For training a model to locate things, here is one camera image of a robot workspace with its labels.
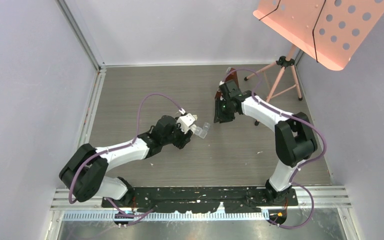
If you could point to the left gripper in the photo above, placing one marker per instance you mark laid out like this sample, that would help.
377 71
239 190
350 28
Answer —
183 138

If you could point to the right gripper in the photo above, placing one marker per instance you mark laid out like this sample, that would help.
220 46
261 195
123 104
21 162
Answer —
219 116

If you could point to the clear weekly pill organizer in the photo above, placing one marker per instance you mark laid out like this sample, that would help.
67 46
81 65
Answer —
202 132

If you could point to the white vitamin pill bottle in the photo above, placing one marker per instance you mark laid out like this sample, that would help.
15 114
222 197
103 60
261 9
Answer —
195 129

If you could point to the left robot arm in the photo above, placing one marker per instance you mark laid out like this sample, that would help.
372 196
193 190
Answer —
85 172

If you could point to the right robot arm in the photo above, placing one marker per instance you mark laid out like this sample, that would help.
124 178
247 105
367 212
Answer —
295 141

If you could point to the brown wooden metronome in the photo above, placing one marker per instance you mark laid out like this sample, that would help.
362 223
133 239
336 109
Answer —
231 75

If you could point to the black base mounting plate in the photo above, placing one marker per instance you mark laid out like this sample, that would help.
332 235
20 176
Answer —
200 200

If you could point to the pink music stand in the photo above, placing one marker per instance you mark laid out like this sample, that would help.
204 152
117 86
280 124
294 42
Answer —
337 46

